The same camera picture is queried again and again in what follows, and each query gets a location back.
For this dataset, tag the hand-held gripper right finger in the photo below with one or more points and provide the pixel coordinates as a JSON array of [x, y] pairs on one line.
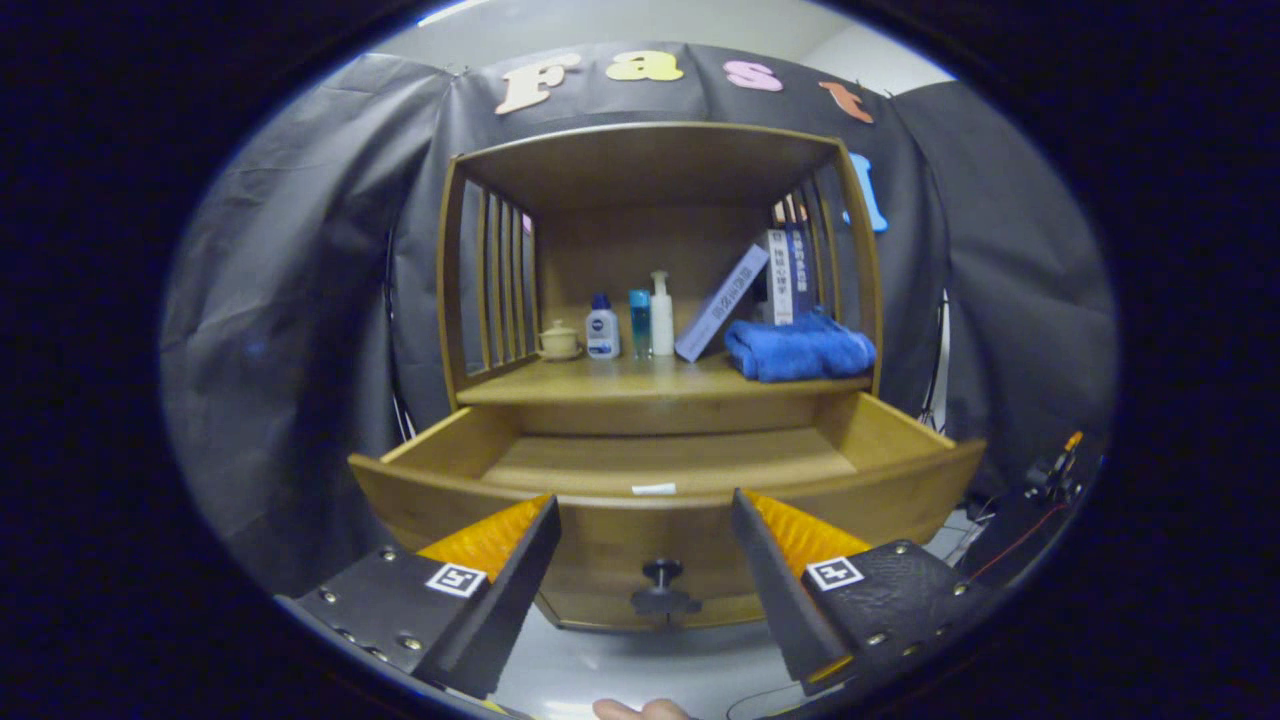
[[775, 590]]

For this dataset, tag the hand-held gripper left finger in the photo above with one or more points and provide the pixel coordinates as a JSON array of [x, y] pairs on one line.
[[508, 600]]

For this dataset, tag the wooden drawer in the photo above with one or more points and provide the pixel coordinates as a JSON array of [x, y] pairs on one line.
[[650, 530]]

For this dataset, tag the wooden countertop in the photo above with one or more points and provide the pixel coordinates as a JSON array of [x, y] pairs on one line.
[[650, 378]]

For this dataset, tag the wooden cabinet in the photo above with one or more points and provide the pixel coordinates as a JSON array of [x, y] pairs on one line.
[[640, 250]]

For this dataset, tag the blue folded towel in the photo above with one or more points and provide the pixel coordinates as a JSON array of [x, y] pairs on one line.
[[800, 350]]

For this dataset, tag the beige lidded teacup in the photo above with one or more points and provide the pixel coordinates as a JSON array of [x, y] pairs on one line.
[[559, 342]]

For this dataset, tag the white lotion bottle blue cap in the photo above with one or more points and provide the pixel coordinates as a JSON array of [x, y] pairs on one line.
[[602, 335]]

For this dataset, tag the white pump bottle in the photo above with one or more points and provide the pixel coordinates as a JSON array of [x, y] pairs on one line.
[[662, 325]]

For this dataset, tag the lavender book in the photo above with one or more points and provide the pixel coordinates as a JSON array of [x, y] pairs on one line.
[[720, 305]]

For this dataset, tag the teal transparent bottle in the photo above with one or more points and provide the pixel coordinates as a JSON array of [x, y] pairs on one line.
[[640, 325]]

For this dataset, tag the black device orange tip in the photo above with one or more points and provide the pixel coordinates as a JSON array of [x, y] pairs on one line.
[[1050, 475]]

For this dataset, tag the white spine book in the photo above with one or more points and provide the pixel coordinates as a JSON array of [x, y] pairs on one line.
[[780, 280]]

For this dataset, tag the dark blue book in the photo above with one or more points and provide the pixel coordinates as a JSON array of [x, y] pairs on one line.
[[800, 270]]

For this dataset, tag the black backdrop cloth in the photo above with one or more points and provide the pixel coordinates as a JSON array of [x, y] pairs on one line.
[[300, 300]]

